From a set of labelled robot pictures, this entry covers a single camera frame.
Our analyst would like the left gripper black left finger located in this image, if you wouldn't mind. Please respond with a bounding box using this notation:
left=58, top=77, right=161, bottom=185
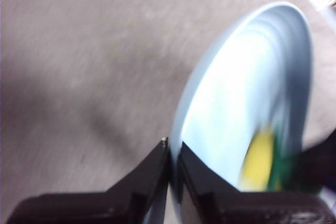
left=5, top=138, right=169, bottom=224

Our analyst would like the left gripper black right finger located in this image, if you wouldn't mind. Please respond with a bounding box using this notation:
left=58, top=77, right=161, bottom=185
left=177, top=141, right=336, bottom=224

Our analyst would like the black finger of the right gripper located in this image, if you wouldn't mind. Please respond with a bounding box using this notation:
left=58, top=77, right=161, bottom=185
left=296, top=129, right=336, bottom=195

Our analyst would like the yellow sponge with green pad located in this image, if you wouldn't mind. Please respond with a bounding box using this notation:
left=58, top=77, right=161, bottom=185
left=237, top=124, right=325, bottom=196

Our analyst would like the blue round plate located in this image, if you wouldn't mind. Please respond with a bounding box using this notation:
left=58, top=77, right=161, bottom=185
left=143, top=0, right=315, bottom=224

